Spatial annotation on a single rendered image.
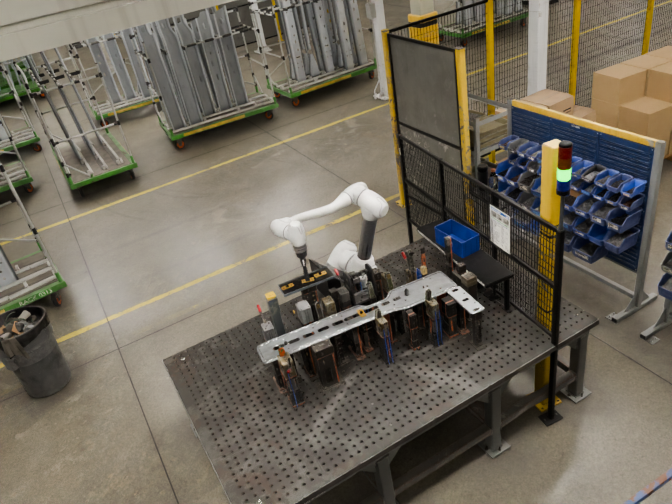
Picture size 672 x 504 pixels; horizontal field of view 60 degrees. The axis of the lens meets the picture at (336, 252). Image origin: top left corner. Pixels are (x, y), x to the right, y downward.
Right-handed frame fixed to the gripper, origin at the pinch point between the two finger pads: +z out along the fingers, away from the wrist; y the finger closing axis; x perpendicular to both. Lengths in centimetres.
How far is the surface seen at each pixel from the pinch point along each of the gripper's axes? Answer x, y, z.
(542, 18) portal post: 323, -338, -44
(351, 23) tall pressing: 174, -788, 15
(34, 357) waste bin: -237, -81, 75
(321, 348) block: -1, 55, 17
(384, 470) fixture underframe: 20, 108, 73
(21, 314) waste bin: -245, -110, 49
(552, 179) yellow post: 144, 52, -61
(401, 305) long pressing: 56, 28, 20
